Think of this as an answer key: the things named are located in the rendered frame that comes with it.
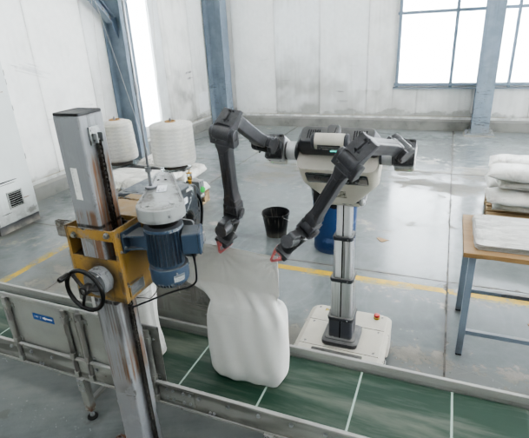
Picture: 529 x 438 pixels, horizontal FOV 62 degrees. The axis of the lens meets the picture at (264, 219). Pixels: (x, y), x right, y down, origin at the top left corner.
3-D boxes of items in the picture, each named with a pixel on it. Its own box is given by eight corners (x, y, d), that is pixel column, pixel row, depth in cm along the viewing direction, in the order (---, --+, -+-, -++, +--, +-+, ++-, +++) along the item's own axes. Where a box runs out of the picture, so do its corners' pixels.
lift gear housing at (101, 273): (116, 291, 172) (111, 266, 168) (107, 298, 167) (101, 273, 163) (95, 287, 176) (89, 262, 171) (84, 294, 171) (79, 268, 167)
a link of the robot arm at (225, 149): (239, 127, 165) (214, 121, 169) (231, 135, 161) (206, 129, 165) (247, 212, 194) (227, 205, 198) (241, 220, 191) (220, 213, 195)
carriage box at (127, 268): (175, 266, 200) (165, 201, 188) (128, 307, 171) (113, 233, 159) (129, 258, 209) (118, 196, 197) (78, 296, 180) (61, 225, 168)
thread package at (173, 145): (204, 160, 177) (200, 116, 170) (182, 172, 163) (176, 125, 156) (168, 157, 183) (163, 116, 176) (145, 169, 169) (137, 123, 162)
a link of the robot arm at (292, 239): (321, 230, 180) (307, 215, 183) (307, 234, 171) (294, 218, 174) (304, 249, 186) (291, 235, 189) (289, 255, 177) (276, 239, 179)
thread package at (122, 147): (147, 156, 185) (140, 116, 179) (124, 165, 173) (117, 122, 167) (118, 154, 191) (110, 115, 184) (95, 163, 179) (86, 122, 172)
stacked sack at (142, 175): (186, 177, 511) (184, 164, 506) (152, 196, 455) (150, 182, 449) (155, 175, 526) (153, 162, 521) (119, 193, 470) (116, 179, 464)
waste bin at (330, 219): (363, 237, 453) (366, 176, 428) (353, 261, 409) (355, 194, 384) (317, 232, 470) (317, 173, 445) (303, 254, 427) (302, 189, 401)
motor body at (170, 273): (197, 274, 181) (190, 218, 171) (177, 294, 168) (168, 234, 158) (166, 268, 186) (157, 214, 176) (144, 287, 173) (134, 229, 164)
